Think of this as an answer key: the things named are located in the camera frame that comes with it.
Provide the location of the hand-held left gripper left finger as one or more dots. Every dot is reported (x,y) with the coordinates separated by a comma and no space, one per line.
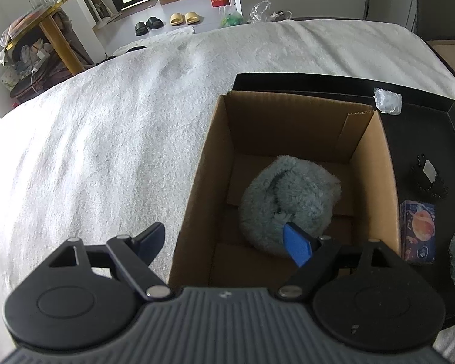
(153,242)

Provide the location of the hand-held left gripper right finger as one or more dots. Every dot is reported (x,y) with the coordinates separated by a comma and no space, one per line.
(297,245)

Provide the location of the grey-blue plush toy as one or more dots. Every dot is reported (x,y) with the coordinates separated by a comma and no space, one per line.
(288,193)

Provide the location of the brown cardboard box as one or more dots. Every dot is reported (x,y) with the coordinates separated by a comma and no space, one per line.
(375,182)

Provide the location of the black tray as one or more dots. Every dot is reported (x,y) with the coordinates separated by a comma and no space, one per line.
(413,144)

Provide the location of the clear plastic wrap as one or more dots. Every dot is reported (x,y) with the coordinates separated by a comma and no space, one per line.
(387,101)

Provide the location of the white fleece blanket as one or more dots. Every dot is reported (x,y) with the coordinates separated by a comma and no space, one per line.
(117,140)

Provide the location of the small printed card box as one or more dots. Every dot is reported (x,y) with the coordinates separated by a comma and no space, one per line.
(417,231)

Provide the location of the black hair claw clip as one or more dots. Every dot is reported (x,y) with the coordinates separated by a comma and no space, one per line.
(417,176)

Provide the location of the black slipper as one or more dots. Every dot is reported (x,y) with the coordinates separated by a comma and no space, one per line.
(154,22)
(141,28)

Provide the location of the clutter pile under table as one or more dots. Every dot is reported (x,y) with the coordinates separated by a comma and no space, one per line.
(26,68)

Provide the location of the round gold-rimmed table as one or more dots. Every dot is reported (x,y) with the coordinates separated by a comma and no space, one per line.
(57,41)

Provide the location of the yellow slipper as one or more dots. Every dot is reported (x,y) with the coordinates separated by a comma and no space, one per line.
(192,17)
(176,19)

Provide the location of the clear plastic bag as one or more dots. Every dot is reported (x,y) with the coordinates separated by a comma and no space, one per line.
(259,11)

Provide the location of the plastic bag with green contents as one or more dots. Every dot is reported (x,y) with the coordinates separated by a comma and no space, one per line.
(231,17)

